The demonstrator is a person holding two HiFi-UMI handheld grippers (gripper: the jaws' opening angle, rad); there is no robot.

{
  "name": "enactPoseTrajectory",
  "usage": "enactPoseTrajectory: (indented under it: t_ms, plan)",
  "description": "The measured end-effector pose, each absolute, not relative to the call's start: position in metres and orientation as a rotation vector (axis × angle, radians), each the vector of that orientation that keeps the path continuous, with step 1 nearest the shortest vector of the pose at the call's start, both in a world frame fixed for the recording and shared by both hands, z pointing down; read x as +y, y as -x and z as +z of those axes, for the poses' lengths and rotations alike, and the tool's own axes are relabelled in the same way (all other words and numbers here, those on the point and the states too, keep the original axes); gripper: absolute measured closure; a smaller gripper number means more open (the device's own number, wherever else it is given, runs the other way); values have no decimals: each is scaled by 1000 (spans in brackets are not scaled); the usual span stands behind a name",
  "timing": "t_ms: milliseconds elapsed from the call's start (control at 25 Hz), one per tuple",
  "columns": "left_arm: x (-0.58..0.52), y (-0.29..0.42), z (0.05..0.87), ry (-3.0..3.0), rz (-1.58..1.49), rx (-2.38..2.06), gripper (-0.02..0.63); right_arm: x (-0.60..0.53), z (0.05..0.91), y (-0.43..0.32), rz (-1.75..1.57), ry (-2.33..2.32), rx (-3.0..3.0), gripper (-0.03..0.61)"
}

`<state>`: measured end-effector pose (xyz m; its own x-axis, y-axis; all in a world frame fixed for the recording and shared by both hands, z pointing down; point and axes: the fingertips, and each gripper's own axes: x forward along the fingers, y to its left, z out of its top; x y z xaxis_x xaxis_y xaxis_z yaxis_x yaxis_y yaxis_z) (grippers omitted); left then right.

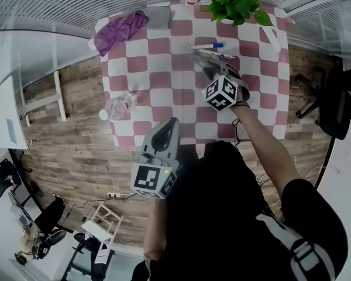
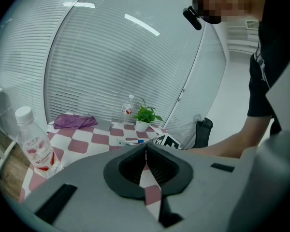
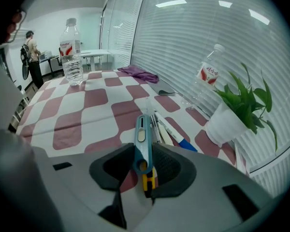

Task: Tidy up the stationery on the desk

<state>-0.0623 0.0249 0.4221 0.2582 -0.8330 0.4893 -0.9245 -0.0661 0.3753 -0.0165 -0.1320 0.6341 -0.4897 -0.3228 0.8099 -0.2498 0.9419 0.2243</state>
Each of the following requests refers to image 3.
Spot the clear water bottle red label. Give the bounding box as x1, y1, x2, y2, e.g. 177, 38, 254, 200
181, 43, 226, 112
59, 17, 84, 86

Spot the grey pad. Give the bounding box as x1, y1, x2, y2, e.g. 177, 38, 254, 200
148, 79, 176, 96

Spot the purple cloth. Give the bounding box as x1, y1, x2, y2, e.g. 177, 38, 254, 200
117, 65, 160, 84

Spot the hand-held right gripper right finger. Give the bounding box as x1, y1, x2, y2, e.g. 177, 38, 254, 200
135, 143, 274, 232

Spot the pink white checkered table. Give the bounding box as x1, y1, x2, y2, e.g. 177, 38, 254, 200
15, 69, 249, 193

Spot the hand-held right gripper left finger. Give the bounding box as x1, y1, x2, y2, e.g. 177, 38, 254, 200
31, 143, 136, 232

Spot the clear plastic pen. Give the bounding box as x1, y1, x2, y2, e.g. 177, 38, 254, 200
145, 97, 162, 144

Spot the green potted plant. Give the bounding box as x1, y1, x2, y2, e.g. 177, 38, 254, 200
205, 62, 278, 152

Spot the white marker with blue cap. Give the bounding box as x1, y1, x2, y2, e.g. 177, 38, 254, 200
154, 111, 198, 152

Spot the cream white pen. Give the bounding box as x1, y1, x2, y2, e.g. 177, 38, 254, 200
157, 121, 174, 146

